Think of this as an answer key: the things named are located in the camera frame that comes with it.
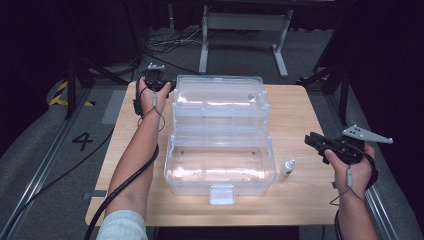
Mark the metal floor rail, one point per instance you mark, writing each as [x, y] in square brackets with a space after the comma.
[41, 170]
[378, 208]

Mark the person's right hand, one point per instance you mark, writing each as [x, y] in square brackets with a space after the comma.
[355, 178]

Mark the black tripod stand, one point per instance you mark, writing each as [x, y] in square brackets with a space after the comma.
[343, 93]
[70, 86]

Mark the small white dropper bottle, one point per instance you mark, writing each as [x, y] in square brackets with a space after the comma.
[287, 168]

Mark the clear plastic storage box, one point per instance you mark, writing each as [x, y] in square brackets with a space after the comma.
[220, 166]

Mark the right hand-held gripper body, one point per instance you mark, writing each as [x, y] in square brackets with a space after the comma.
[348, 150]

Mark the yellow black floor tape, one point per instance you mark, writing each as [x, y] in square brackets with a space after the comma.
[56, 100]

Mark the grey table edge bracket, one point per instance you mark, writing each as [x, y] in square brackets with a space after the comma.
[96, 194]
[334, 185]

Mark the person's left hand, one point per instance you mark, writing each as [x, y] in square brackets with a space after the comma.
[150, 101]

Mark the grey metal desk frame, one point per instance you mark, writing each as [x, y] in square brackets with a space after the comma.
[246, 21]

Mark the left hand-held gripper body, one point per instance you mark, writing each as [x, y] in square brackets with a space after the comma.
[154, 80]

